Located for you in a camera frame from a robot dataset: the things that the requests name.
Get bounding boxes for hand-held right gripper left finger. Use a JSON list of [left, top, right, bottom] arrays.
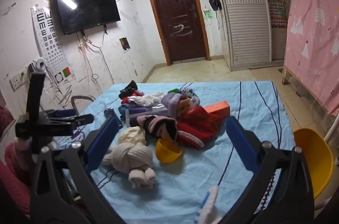
[[29, 115, 125, 224]]

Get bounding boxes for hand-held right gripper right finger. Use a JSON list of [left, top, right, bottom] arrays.
[[225, 116, 315, 224]]

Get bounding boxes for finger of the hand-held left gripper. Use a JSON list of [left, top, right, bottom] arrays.
[[44, 109, 78, 120], [54, 114, 95, 132]]

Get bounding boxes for yellow plastic basin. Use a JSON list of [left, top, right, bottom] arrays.
[[293, 128, 335, 200]]

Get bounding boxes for person's right hand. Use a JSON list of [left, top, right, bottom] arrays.
[[195, 185, 223, 224]]

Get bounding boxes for beige knitted hat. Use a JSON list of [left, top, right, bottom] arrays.
[[102, 143, 158, 190]]

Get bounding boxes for blue folded clothes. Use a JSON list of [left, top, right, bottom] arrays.
[[118, 105, 138, 121]]

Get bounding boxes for orange box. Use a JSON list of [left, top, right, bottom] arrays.
[[204, 101, 230, 117]]

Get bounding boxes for light blue striped tablecloth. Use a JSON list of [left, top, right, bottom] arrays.
[[66, 81, 296, 224]]

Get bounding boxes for red cloth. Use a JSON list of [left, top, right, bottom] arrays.
[[121, 91, 145, 105]]

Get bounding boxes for black cloth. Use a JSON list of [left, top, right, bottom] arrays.
[[119, 80, 138, 99]]

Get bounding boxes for pink black knitted hat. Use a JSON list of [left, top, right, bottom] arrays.
[[136, 115, 178, 142]]

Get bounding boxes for white knitted sock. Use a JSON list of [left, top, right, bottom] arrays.
[[135, 92, 165, 106]]

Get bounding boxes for yellow plastic bowl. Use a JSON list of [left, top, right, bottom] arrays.
[[155, 138, 183, 163]]

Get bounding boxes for peach knitted scarf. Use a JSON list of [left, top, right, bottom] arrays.
[[177, 98, 194, 117]]

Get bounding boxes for purple knitted hat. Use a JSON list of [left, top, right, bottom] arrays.
[[161, 93, 183, 118]]

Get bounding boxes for eye chart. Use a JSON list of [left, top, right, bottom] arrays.
[[32, 8, 77, 81]]

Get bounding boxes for black television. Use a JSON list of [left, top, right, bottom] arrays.
[[55, 0, 121, 35]]

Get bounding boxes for white louvered wardrobe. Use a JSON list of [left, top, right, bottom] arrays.
[[207, 0, 292, 71]]

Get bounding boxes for brown wooden door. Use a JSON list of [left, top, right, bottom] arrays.
[[143, 0, 211, 66]]

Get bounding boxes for colourful grid poster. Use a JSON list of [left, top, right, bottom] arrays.
[[265, 0, 288, 28]]

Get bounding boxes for small black bag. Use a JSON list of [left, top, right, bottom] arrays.
[[209, 0, 222, 12]]

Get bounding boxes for white wall socket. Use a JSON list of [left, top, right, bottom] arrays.
[[9, 72, 23, 92]]

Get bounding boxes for wooden bed frame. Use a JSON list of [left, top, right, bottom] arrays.
[[281, 66, 289, 85]]

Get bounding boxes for dark wall photo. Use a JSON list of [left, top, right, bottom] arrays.
[[119, 37, 131, 53]]

